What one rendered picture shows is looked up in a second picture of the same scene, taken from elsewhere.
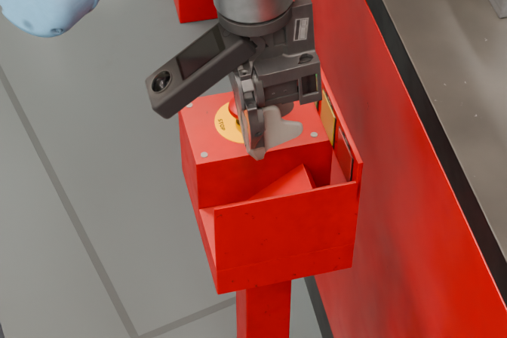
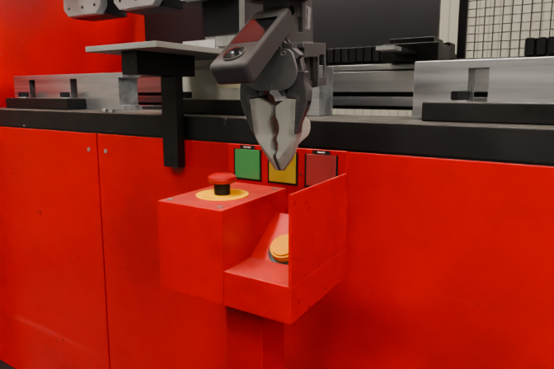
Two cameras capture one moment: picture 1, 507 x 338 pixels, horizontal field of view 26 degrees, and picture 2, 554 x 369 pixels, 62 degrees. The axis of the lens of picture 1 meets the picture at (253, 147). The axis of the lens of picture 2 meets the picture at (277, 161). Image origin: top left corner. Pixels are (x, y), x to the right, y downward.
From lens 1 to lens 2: 95 cm
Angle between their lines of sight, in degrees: 54
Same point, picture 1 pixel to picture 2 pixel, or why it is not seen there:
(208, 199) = (228, 258)
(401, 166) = not seen: hidden behind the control
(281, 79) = (312, 52)
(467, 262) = (444, 186)
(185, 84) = (262, 41)
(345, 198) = (343, 190)
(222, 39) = (268, 16)
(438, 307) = (412, 272)
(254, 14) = not seen: outside the picture
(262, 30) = not seen: outside the picture
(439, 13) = not seen: hidden behind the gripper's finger
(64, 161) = not seen: outside the picture
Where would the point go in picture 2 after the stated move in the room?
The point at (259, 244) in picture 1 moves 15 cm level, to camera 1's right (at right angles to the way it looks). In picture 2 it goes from (311, 245) to (380, 221)
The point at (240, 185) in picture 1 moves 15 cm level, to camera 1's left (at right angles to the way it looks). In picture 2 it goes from (246, 238) to (140, 269)
